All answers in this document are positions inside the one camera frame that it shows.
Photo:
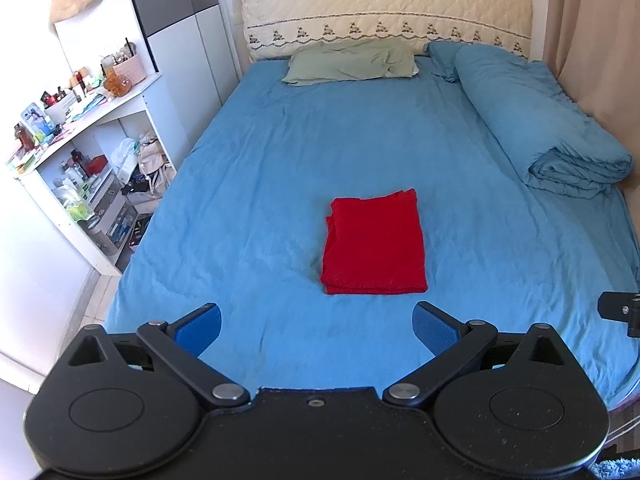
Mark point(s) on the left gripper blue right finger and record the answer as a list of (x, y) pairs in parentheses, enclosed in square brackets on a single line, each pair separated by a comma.
[(457, 348)]

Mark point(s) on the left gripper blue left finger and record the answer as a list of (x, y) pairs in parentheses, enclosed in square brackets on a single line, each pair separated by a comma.
[(175, 349)]

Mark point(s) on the red long-sleeve sweater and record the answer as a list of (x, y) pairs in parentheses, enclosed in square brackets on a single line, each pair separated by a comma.
[(375, 246)]

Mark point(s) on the blue bed sheet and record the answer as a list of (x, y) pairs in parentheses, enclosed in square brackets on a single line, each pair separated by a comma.
[(243, 225)]

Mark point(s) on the rolled blue duvet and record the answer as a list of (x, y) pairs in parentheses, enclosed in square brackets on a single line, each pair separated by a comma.
[(550, 142)]

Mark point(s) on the beige handbag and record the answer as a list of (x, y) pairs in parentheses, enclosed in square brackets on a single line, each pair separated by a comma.
[(154, 165)]

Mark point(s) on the white shelf unit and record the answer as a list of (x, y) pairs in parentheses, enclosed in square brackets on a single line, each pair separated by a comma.
[(97, 214)]

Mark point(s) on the white plastic bag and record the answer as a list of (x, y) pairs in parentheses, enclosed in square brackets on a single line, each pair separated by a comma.
[(124, 159)]

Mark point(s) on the red box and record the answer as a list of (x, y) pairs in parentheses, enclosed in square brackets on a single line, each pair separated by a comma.
[(96, 165)]

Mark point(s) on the brown bottle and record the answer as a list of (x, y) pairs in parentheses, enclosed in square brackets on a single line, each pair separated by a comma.
[(25, 138)]

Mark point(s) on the orange plush toy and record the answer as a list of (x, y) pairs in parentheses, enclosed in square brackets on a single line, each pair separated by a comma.
[(117, 85)]

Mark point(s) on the beige curtain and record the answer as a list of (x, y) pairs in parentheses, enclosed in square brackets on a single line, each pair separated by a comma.
[(592, 47)]

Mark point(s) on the blue white box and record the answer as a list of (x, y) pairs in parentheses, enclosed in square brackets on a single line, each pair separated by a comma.
[(37, 121)]

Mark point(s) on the pink basket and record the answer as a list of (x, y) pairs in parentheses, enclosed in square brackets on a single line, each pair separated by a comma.
[(132, 69)]

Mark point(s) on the green pillow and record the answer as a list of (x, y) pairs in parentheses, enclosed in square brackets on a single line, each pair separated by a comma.
[(351, 60)]

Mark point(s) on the white grey wardrobe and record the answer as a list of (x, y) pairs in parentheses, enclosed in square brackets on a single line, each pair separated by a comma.
[(190, 46)]

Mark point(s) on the cream quilted headboard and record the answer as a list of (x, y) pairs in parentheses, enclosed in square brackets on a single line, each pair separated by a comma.
[(277, 28)]

